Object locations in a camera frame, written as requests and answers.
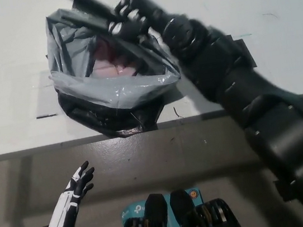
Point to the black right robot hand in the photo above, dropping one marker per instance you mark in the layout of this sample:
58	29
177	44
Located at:
135	17

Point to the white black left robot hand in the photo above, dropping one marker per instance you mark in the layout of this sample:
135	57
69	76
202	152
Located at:
69	199

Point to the teal router box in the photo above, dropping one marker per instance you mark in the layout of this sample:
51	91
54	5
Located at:
131	212

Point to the grey plastic bag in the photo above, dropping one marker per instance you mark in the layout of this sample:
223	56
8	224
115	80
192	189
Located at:
94	90

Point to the pink item inside bag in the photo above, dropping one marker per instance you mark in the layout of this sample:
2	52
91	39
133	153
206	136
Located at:
105	69

